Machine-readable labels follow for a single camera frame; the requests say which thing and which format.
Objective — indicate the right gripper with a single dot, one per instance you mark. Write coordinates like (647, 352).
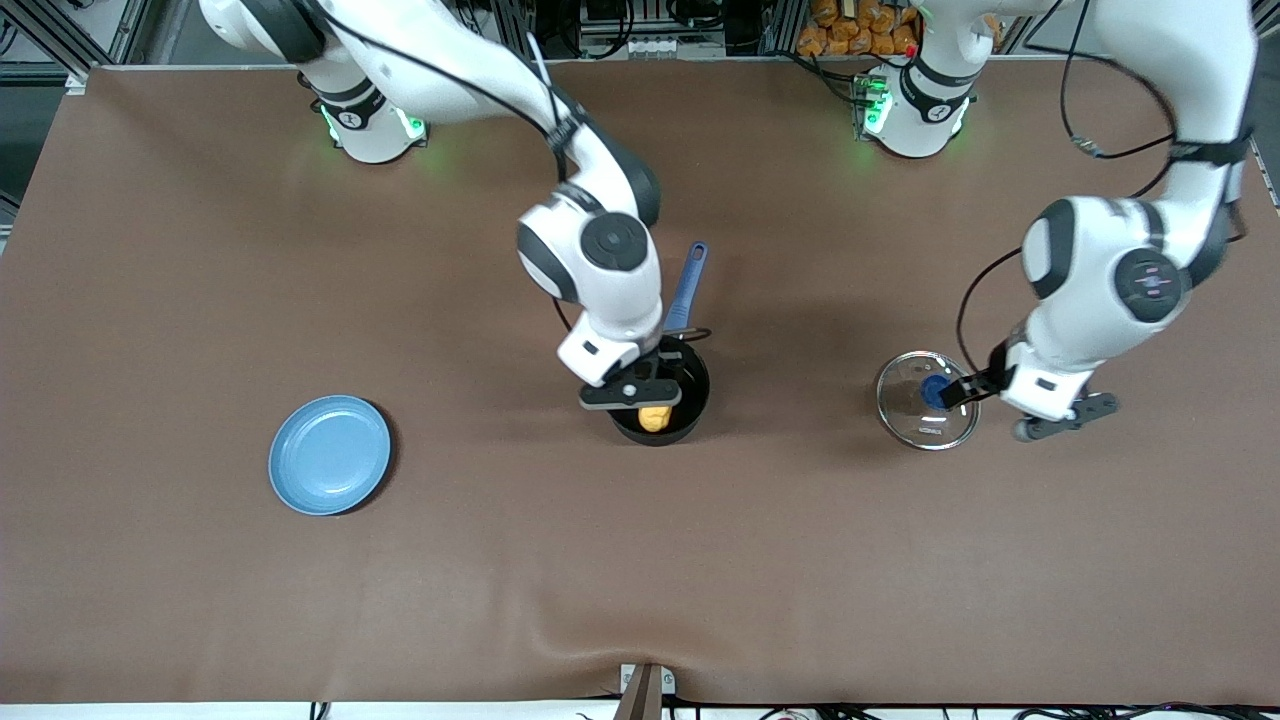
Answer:
(668, 357)

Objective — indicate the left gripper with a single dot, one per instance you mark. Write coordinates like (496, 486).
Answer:
(985, 381)

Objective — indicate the yellow potato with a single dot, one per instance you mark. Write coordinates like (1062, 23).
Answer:
(655, 417)

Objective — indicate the glass lid with blue knob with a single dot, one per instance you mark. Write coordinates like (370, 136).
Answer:
(915, 415)

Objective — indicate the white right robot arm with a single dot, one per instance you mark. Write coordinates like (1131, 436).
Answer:
(600, 260)

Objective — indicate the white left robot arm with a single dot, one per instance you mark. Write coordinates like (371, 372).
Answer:
(1120, 270)

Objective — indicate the brown table mat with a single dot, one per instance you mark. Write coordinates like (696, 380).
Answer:
(640, 580)

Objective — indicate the white power strip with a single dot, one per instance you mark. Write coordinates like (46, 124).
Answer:
(650, 45)

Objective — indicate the blue round plate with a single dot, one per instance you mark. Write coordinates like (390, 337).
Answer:
(330, 455)

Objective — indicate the bag of orange round items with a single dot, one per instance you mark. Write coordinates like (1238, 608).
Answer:
(860, 25)

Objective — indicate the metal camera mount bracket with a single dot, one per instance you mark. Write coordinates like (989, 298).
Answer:
(645, 690)

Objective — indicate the aluminium extrusion frame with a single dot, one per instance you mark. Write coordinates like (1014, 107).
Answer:
(130, 25)

